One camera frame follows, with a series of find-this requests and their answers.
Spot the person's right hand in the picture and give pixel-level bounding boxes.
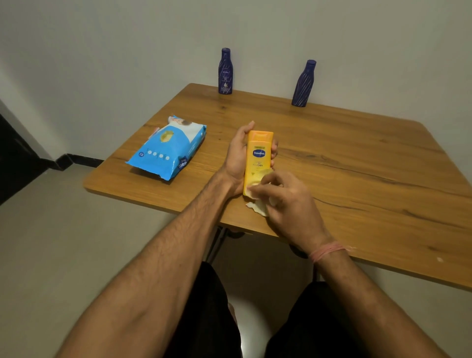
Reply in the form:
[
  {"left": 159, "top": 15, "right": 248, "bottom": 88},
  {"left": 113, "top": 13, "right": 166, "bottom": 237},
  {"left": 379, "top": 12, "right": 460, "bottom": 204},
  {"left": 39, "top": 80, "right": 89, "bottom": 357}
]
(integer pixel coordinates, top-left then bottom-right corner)
[{"left": 246, "top": 169, "right": 335, "bottom": 256}]

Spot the dark blue striped bottle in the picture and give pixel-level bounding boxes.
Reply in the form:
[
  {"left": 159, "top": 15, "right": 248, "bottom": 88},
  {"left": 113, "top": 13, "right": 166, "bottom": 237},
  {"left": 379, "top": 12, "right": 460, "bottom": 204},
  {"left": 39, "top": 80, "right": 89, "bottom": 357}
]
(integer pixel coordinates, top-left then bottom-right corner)
[{"left": 291, "top": 59, "right": 317, "bottom": 108}]

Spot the white wet wipe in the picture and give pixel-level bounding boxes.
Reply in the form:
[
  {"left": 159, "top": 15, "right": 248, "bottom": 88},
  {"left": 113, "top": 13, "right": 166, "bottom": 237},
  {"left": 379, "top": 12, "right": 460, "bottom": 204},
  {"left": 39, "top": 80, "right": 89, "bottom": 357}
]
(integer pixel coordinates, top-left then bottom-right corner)
[{"left": 245, "top": 168, "right": 275, "bottom": 217}]

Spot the dark blue bottle white print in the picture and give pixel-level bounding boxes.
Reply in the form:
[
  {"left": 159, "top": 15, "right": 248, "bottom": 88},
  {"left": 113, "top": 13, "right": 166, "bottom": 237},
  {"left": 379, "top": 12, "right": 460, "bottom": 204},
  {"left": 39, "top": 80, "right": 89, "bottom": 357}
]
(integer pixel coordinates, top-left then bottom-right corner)
[{"left": 218, "top": 47, "right": 234, "bottom": 95}]

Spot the person's right forearm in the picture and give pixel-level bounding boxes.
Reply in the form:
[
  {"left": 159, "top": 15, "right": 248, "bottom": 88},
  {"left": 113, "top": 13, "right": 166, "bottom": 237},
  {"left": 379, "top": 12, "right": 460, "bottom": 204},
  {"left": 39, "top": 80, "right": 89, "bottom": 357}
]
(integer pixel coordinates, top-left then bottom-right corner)
[{"left": 313, "top": 247, "right": 450, "bottom": 358}]

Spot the yellow bottle orange cap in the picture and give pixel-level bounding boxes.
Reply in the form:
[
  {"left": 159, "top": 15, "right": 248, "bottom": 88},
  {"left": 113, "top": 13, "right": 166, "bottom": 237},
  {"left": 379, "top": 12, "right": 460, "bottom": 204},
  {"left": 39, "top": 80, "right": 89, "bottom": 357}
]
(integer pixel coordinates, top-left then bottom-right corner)
[{"left": 242, "top": 130, "right": 275, "bottom": 198}]

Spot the black door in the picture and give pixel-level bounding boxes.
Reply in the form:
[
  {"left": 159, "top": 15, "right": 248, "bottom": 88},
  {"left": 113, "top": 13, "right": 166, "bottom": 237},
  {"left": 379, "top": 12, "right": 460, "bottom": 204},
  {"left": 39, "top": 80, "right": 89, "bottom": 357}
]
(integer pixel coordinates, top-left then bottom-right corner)
[{"left": 0, "top": 113, "right": 49, "bottom": 207}]

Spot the black baseboard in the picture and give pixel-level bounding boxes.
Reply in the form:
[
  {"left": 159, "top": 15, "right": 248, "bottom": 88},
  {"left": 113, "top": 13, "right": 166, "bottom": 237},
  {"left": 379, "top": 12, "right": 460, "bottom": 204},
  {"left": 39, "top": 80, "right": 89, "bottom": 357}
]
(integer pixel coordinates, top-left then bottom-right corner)
[{"left": 40, "top": 153, "right": 105, "bottom": 171}]

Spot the pink thread wristband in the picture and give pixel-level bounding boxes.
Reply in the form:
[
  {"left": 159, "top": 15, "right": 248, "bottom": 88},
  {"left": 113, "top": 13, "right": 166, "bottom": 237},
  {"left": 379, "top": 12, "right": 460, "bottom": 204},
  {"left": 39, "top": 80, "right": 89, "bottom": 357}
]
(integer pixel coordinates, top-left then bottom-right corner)
[{"left": 309, "top": 241, "right": 353, "bottom": 263}]

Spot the person's left forearm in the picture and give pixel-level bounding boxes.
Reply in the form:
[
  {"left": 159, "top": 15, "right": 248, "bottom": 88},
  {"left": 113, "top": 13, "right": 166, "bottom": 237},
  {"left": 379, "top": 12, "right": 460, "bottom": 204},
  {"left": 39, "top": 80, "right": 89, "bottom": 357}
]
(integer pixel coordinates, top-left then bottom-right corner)
[{"left": 55, "top": 171, "right": 236, "bottom": 358}]

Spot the wooden table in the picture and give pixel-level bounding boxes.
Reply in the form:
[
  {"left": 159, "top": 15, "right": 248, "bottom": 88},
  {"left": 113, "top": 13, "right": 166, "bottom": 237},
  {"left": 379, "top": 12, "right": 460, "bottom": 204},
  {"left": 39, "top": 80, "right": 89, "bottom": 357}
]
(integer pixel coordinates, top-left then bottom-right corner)
[{"left": 83, "top": 83, "right": 472, "bottom": 292}]

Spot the person's left hand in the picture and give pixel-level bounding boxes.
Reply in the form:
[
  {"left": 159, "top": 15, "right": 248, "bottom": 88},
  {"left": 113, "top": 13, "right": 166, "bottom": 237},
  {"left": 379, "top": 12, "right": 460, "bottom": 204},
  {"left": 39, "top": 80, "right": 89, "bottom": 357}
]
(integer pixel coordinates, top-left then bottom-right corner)
[{"left": 221, "top": 120, "right": 279, "bottom": 198}]

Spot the blue wet wipes pack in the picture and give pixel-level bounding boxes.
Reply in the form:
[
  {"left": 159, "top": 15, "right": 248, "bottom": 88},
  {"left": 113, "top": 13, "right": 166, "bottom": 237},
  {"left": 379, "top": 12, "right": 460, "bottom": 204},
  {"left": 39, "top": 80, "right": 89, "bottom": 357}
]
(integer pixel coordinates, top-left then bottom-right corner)
[{"left": 125, "top": 115, "right": 207, "bottom": 182}]

